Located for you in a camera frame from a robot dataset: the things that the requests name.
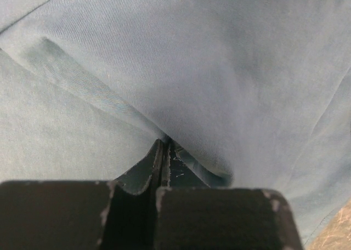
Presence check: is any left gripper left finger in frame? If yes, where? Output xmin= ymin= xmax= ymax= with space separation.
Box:
xmin=1 ymin=140 xmax=163 ymax=249

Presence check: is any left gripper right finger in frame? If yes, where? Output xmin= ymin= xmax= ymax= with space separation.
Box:
xmin=155 ymin=143 xmax=303 ymax=249

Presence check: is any grey blue t shirt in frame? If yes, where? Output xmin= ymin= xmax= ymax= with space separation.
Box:
xmin=1 ymin=0 xmax=350 ymax=245

